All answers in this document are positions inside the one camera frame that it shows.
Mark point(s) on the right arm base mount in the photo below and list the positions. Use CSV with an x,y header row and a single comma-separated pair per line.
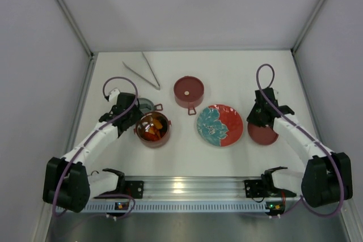
x,y
258,186

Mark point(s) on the aluminium rail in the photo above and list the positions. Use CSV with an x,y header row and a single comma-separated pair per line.
x,y
191,188

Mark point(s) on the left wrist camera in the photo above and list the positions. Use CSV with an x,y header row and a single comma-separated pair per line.
x,y
112,93

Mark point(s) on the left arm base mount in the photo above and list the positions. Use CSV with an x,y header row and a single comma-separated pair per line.
x,y
127,188

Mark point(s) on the grey lunch box lid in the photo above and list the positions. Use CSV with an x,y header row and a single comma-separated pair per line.
x,y
146,106

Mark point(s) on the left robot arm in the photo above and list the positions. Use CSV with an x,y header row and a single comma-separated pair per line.
x,y
68,183

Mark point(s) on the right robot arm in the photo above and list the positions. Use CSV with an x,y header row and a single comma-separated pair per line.
x,y
327,177

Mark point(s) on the steel serving tongs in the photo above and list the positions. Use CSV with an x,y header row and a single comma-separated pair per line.
x,y
138,64

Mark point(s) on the red and teal plate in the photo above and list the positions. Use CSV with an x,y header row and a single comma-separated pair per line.
x,y
220,125

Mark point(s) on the slotted cable duct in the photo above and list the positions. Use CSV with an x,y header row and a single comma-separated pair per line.
x,y
176,207

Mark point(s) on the salmon piece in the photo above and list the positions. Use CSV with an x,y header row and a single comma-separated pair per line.
x,y
153,130

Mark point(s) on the pink steel bowl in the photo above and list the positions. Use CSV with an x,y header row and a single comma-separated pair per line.
x,y
143,125
188,101

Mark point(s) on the red sausage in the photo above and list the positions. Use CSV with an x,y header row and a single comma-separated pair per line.
x,y
150,137

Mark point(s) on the fried orange piece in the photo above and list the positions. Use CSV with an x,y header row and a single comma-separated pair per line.
x,y
157,124

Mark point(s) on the black spiky sea cucumber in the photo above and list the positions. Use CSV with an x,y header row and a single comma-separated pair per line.
x,y
164,128

